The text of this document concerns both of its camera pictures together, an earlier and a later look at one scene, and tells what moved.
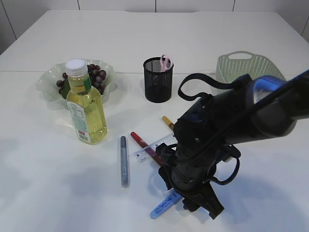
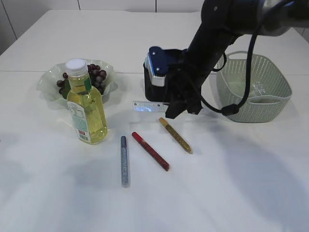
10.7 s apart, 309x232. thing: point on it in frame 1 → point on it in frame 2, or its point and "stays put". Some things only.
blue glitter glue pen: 125,172 stays put
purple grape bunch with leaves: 97,75 stays put
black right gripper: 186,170 → 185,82
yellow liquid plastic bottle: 85,104 stays put
